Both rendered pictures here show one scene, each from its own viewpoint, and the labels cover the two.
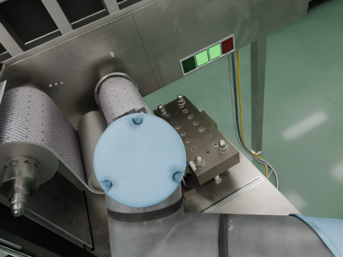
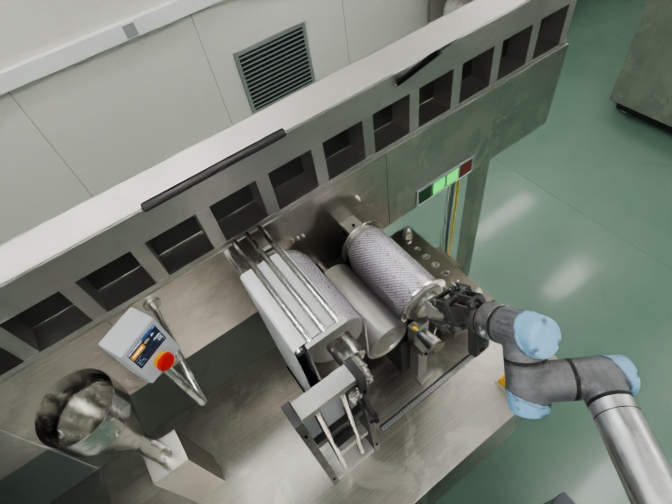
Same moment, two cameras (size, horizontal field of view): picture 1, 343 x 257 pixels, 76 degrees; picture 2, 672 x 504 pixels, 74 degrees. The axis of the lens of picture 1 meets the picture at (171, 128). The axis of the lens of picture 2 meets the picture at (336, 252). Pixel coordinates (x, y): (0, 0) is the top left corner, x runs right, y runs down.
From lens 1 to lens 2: 74 cm
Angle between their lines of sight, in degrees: 13
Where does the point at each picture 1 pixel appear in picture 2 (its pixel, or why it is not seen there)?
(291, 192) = not seen: hidden behind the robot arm
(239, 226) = (579, 362)
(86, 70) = (329, 218)
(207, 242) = (568, 371)
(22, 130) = (342, 307)
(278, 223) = (595, 359)
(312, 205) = not seen: hidden behind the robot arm
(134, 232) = (535, 371)
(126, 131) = (542, 326)
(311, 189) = not seen: hidden behind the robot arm
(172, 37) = (416, 169)
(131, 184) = (544, 349)
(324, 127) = (548, 237)
